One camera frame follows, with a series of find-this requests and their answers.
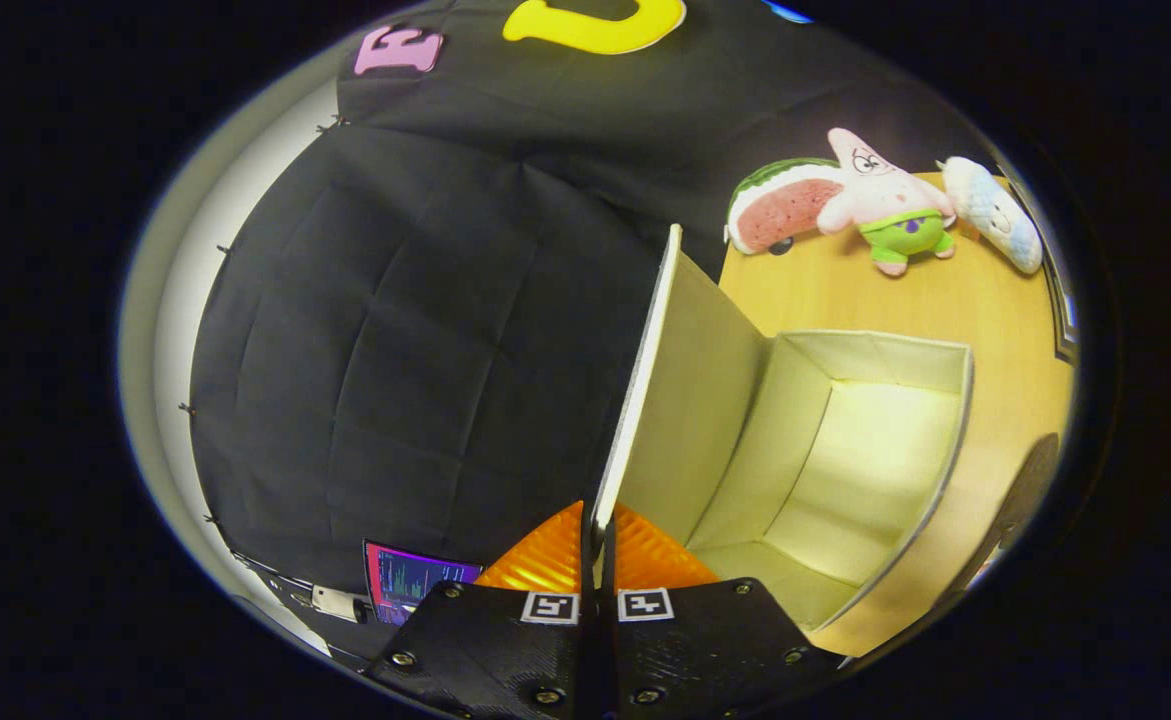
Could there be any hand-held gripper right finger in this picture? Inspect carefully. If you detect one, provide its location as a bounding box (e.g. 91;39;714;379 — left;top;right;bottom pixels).
600;503;846;720

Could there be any watermelon slice plush toy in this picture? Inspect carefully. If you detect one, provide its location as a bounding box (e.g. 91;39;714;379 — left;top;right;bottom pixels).
725;157;846;256

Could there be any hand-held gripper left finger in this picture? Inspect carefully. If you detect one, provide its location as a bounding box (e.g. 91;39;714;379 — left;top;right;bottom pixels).
363;500;601;720

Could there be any pink starfish plush toy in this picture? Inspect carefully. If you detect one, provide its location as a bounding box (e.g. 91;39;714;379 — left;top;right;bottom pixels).
817;127;958;278

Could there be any grey fabric storage box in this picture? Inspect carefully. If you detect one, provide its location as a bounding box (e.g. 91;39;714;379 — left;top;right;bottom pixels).
593;223;976;659

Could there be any lit monitor screen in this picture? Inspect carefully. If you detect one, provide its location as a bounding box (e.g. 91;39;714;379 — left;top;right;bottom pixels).
363;540;484;626

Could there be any white and blue plush toy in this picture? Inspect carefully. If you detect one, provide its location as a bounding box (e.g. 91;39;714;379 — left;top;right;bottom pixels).
937;156;1044;276

